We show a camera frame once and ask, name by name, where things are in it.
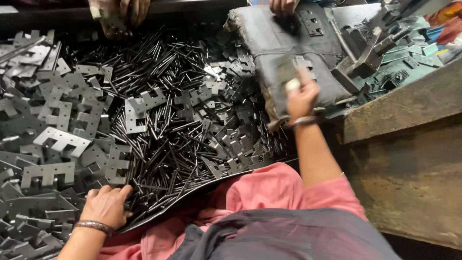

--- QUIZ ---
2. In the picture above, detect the person's left hand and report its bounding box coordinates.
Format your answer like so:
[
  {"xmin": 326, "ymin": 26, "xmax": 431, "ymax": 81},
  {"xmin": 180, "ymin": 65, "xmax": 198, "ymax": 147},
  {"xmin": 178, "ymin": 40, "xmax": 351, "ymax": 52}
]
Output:
[{"xmin": 80, "ymin": 185, "xmax": 134, "ymax": 230}]

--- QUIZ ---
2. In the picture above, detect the pale wrist bangle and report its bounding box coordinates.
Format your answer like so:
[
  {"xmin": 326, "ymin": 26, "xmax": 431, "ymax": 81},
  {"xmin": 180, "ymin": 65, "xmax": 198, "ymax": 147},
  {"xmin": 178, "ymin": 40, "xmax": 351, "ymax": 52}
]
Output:
[{"xmin": 288, "ymin": 115, "xmax": 320, "ymax": 128}]

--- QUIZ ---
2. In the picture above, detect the colourful bag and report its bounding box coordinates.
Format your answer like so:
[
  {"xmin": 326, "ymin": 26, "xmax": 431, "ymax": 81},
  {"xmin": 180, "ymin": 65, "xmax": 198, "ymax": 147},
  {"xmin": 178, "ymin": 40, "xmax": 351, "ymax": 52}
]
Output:
[{"xmin": 424, "ymin": 0, "xmax": 462, "ymax": 55}]

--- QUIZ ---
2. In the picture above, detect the heap of small notched brackets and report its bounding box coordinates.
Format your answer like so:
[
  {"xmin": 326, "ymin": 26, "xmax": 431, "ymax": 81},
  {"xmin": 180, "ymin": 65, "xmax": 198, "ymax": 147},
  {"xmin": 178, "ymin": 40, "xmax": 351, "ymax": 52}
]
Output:
[{"xmin": 173, "ymin": 47, "xmax": 291, "ymax": 180}]

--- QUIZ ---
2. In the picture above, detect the person's pink garment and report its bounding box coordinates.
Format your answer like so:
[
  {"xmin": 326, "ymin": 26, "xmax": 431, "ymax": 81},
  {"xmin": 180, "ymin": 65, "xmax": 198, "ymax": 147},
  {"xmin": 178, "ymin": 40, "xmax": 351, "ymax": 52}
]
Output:
[{"xmin": 97, "ymin": 162, "xmax": 369, "ymax": 260}]

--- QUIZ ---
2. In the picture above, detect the notched grey metal bracket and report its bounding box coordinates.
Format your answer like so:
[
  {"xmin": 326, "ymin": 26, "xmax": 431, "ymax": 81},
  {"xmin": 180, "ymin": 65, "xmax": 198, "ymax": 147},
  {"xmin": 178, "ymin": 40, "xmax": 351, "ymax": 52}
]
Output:
[{"xmin": 294, "ymin": 55, "xmax": 317, "ymax": 79}]

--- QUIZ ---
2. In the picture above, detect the rusty metal workbench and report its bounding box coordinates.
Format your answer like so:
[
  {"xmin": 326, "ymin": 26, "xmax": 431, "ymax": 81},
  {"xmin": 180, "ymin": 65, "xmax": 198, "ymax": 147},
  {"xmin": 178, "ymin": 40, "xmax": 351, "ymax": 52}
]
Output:
[{"xmin": 342, "ymin": 57, "xmax": 462, "ymax": 250}]

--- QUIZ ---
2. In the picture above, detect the dark folded cloth pad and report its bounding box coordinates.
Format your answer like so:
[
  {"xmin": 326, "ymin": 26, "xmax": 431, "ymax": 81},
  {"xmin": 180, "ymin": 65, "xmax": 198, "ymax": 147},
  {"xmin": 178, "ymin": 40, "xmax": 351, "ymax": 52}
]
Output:
[{"xmin": 224, "ymin": 3, "xmax": 359, "ymax": 131}]

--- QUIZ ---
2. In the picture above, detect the heap of greenish metal offcuts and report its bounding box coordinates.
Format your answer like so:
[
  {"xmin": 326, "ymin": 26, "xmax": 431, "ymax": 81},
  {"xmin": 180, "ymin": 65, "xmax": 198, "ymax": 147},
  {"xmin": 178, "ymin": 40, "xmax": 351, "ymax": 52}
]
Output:
[{"xmin": 373, "ymin": 16, "xmax": 445, "ymax": 92}]

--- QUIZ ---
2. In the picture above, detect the brown beaded wrist bracelet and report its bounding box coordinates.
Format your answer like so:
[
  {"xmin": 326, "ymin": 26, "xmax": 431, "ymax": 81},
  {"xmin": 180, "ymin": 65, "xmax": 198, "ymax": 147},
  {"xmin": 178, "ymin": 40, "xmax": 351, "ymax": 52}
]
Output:
[{"xmin": 74, "ymin": 220, "xmax": 116, "ymax": 237}]

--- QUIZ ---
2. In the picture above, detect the person's right hand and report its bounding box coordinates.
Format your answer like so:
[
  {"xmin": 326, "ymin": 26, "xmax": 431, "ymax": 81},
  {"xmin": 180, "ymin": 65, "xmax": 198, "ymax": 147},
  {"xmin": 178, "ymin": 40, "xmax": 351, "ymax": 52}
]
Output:
[{"xmin": 286, "ymin": 67, "xmax": 321, "ymax": 123}]

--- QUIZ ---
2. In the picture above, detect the steel press jig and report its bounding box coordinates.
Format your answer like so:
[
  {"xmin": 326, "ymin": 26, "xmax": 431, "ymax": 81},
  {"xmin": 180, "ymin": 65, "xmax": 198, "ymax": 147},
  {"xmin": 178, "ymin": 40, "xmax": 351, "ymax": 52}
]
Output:
[{"xmin": 329, "ymin": 0, "xmax": 414, "ymax": 95}]

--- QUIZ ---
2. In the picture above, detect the heap of large notched plates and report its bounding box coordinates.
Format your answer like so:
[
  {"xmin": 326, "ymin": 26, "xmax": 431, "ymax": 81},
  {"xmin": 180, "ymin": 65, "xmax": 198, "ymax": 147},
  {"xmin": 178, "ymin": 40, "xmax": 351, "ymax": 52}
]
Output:
[{"xmin": 0, "ymin": 29, "xmax": 168, "ymax": 260}]

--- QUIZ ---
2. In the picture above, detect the person's grey garment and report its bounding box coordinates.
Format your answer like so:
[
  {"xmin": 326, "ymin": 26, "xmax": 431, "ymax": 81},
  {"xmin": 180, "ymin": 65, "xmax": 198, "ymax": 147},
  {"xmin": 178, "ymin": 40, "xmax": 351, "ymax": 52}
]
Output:
[{"xmin": 167, "ymin": 207, "xmax": 402, "ymax": 260}]

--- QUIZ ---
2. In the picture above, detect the perforated grey metal plate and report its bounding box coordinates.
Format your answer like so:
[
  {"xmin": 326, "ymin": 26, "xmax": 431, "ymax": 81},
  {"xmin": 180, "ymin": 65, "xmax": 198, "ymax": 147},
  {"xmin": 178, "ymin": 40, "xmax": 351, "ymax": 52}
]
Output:
[{"xmin": 299, "ymin": 9, "xmax": 325, "ymax": 37}]

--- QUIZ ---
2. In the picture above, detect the heap of thin metal pins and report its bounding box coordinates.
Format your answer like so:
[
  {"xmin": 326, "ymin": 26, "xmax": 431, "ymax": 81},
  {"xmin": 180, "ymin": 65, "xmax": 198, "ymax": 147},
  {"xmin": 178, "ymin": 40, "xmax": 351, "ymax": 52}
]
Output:
[{"xmin": 72, "ymin": 31, "xmax": 291, "ymax": 219}]

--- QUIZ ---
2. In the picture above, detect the black sheet metal tray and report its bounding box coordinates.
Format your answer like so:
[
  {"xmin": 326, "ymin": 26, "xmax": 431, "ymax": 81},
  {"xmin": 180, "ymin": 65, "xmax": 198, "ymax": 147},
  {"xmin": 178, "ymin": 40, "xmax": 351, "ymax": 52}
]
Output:
[{"xmin": 115, "ymin": 156, "xmax": 301, "ymax": 235}]

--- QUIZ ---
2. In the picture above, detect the small notched metal plate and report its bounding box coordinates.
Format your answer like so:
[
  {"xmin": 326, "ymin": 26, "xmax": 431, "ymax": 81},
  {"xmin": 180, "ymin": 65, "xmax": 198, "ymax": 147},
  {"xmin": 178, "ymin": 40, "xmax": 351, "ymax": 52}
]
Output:
[{"xmin": 275, "ymin": 55, "xmax": 299, "ymax": 86}]

